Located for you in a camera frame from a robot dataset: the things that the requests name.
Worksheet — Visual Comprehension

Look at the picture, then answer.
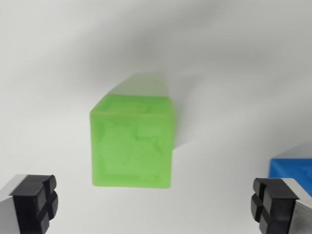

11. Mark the gripper right finger with black rubber pad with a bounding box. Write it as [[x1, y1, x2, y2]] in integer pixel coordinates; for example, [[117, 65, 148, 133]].
[[250, 177, 312, 234]]

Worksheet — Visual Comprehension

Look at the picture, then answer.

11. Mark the gripper left finger with black rubber pad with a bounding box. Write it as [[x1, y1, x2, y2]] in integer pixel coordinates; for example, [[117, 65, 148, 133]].
[[0, 174, 59, 234]]

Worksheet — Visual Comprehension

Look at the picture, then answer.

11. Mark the blue embossed cube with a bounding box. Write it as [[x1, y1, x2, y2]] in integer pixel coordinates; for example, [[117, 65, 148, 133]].
[[268, 145, 312, 198]]

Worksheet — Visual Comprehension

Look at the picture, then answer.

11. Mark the green embossed cube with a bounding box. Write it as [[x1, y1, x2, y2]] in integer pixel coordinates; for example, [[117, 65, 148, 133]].
[[89, 94, 175, 190]]

